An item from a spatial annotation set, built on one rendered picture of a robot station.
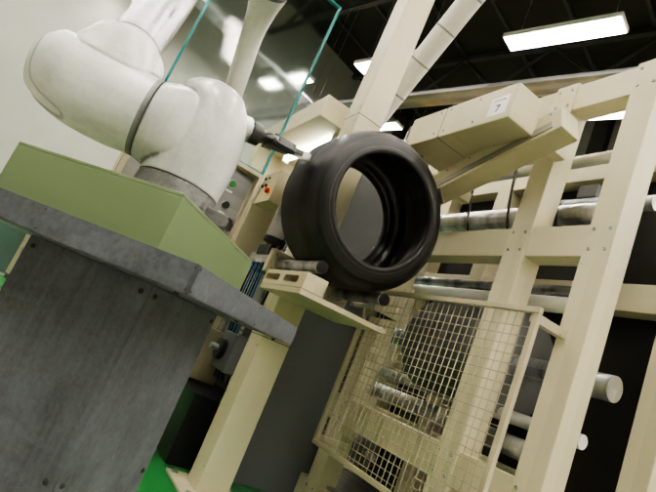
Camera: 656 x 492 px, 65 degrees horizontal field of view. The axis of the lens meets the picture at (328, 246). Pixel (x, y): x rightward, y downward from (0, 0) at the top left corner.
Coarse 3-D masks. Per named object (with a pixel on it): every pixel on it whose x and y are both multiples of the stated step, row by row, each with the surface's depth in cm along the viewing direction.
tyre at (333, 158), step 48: (336, 144) 181; (384, 144) 187; (288, 192) 190; (336, 192) 176; (384, 192) 221; (432, 192) 197; (288, 240) 193; (336, 240) 177; (384, 240) 221; (432, 240) 197; (384, 288) 190
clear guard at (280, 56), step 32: (224, 0) 226; (288, 0) 241; (320, 0) 249; (192, 32) 219; (224, 32) 226; (288, 32) 241; (320, 32) 249; (192, 64) 220; (224, 64) 226; (256, 64) 233; (288, 64) 241; (256, 96) 233; (288, 96) 241; (256, 160) 233
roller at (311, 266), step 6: (282, 264) 199; (288, 264) 194; (294, 264) 190; (300, 264) 185; (306, 264) 181; (312, 264) 177; (318, 264) 174; (324, 264) 175; (300, 270) 187; (306, 270) 182; (312, 270) 177; (318, 270) 174; (324, 270) 175
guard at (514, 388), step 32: (416, 320) 197; (352, 352) 222; (384, 352) 205; (480, 352) 164; (512, 352) 154; (448, 384) 170; (512, 384) 148; (320, 448) 209; (352, 448) 194; (384, 448) 181; (448, 448) 158; (384, 480) 174; (480, 480) 143
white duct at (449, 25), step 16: (464, 0) 260; (480, 0) 259; (448, 16) 264; (464, 16) 263; (432, 32) 269; (448, 32) 266; (432, 48) 270; (416, 64) 275; (416, 80) 279; (400, 96) 283
